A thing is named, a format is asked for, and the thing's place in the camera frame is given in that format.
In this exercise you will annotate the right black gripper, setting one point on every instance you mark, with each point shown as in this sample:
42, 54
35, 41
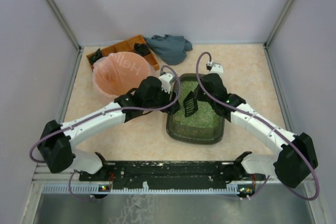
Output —
200, 94

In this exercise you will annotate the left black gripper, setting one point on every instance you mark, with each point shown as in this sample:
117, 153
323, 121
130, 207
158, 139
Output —
169, 100

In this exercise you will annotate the black litter scoop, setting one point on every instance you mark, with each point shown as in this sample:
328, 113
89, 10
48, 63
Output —
190, 104

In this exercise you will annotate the dark litter box tray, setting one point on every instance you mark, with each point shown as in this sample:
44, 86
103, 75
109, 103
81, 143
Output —
203, 127

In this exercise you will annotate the pink bag-lined trash bin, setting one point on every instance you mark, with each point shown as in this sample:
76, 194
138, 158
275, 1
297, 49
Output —
117, 73

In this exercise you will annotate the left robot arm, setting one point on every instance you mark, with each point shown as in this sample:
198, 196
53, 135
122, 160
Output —
58, 145

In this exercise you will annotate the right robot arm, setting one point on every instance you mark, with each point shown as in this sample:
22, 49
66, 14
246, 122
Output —
293, 156

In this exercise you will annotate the blue-grey cloth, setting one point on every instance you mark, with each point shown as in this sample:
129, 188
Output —
171, 49

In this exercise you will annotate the dark rolled item far right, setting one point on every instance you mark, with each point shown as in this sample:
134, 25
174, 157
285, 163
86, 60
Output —
141, 49

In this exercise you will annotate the dark rolled item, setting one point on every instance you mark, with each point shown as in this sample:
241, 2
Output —
95, 56
141, 49

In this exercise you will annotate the orange compartment tray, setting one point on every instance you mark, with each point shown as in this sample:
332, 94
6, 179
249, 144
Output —
127, 45

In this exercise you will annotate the dark rolled item far left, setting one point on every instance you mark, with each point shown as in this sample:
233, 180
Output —
95, 56

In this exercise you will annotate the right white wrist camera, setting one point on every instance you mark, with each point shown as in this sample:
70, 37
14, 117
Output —
214, 67

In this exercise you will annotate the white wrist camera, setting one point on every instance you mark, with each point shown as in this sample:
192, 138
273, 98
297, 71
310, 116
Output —
167, 79
214, 67

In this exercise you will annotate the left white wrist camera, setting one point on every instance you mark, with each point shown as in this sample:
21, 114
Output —
167, 79

